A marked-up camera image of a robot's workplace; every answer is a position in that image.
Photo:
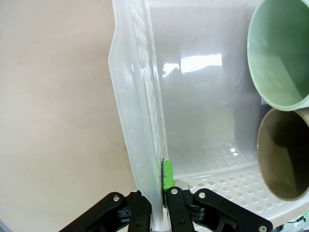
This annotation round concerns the pale green plastic cup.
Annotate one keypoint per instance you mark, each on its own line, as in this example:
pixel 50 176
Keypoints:
pixel 277 55

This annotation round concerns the white perforated plastic basket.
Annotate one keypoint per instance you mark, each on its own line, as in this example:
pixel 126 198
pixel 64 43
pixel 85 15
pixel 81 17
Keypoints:
pixel 198 108

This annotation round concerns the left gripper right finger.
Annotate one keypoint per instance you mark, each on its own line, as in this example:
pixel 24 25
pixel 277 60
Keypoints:
pixel 183 212

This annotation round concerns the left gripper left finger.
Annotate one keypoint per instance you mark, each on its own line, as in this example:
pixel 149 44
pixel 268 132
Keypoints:
pixel 108 212

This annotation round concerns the beige plastic cup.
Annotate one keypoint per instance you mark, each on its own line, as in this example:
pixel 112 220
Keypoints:
pixel 285 157

